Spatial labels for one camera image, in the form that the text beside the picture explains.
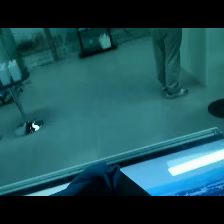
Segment person's legs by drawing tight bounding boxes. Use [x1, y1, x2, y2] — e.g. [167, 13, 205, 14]
[149, 28, 190, 100]

